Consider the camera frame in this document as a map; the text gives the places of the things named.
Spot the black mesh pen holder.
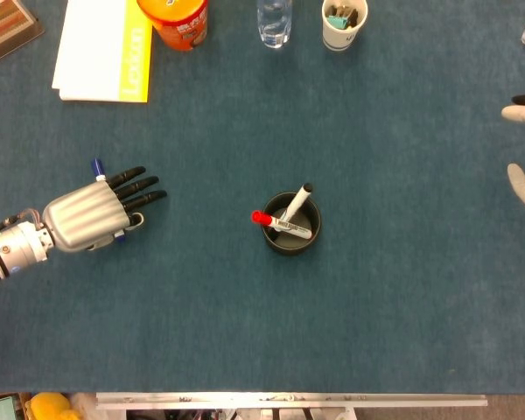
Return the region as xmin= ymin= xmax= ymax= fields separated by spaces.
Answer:
xmin=261 ymin=190 xmax=323 ymax=256

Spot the white paper cup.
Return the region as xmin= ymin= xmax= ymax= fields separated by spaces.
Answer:
xmin=321 ymin=0 xmax=369 ymax=53

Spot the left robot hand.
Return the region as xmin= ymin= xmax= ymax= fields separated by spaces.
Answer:
xmin=42 ymin=165 xmax=168 ymax=254

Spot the red-capped white marker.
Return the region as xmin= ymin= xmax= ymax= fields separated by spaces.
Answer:
xmin=250 ymin=210 xmax=313 ymax=241

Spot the white and yellow notepad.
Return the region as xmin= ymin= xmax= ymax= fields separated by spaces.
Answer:
xmin=51 ymin=0 xmax=154 ymax=104

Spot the orange instant noodle cup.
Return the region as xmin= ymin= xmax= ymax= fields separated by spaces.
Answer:
xmin=136 ymin=0 xmax=210 ymax=53

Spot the yellow soft object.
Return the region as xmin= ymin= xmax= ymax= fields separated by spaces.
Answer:
xmin=29 ymin=392 xmax=82 ymax=420

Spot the aluminium frame rail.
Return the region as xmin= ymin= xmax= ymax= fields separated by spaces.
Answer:
xmin=95 ymin=392 xmax=488 ymax=410

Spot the black-capped white marker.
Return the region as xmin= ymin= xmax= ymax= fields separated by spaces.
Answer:
xmin=282 ymin=182 xmax=314 ymax=222

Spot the blue felt table mat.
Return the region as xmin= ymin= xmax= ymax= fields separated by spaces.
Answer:
xmin=0 ymin=0 xmax=525 ymax=394

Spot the clear unlabelled water bottle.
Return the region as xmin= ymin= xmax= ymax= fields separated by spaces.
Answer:
xmin=256 ymin=0 xmax=293 ymax=50

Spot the blue-capped white marker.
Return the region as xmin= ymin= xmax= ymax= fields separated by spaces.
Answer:
xmin=90 ymin=157 xmax=128 ymax=243

